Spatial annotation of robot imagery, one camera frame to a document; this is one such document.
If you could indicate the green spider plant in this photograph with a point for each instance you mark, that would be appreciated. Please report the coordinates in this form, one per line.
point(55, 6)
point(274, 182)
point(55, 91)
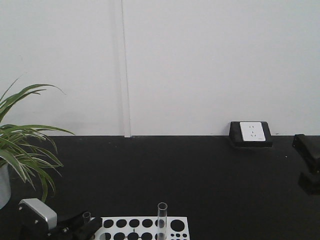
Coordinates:
point(29, 151)

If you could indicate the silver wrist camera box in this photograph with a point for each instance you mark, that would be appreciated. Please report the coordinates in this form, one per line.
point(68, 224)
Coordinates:
point(36, 214)

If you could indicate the black and white power socket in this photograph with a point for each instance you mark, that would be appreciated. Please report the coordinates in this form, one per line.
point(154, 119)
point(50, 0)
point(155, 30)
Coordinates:
point(250, 134)

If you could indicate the white test tube rack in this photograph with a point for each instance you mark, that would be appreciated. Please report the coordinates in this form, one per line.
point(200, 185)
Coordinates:
point(141, 228)

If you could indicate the short clear glass test tube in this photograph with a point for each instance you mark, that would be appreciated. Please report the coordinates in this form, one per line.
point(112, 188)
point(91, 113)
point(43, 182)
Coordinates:
point(86, 216)

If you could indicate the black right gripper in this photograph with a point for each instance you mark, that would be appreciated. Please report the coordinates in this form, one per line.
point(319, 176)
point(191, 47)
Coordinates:
point(310, 153)

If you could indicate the tall clear glass test tube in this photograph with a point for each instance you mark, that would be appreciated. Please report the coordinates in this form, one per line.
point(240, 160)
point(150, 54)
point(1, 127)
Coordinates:
point(162, 221)

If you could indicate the white plant pot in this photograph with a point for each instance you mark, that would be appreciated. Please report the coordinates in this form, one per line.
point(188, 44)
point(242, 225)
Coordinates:
point(5, 186)

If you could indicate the white wall trunking strip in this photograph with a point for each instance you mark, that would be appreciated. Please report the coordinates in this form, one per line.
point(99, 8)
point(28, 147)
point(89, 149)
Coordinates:
point(122, 66)

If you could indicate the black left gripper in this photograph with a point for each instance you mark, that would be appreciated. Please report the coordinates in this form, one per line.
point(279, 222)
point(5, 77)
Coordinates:
point(66, 229)

